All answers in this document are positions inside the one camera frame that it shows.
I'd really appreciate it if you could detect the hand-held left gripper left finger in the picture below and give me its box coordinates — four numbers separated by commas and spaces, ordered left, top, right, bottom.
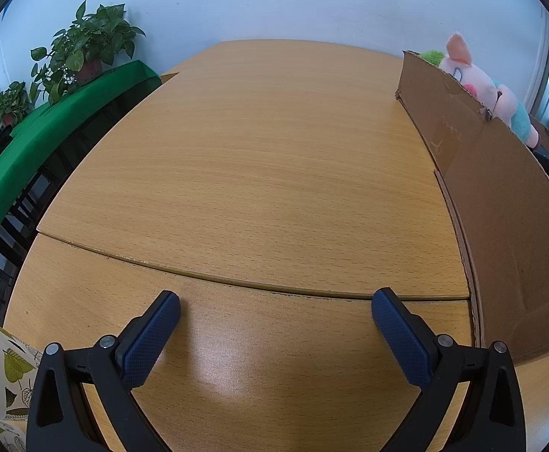
26, 290, 182, 452

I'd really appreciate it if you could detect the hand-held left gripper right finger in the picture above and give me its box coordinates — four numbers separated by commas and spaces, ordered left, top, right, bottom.
371, 287, 527, 452

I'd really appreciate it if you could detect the brown cardboard box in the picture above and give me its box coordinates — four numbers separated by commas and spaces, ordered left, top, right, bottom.
394, 50, 549, 365

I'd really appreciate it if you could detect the wooden desk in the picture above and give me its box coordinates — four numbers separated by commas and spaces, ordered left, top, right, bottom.
2, 39, 549, 452

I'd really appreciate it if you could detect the green covered bench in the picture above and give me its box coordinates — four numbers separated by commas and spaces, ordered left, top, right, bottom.
0, 60, 162, 288

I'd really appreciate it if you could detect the pink pig plush toy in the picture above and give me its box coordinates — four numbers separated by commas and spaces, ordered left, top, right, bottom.
419, 33, 541, 149

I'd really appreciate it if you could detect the small potted green plant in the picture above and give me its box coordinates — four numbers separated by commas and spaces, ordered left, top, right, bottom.
0, 81, 33, 129

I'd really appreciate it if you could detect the large potted green plant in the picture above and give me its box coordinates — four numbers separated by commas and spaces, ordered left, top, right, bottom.
30, 0, 147, 104

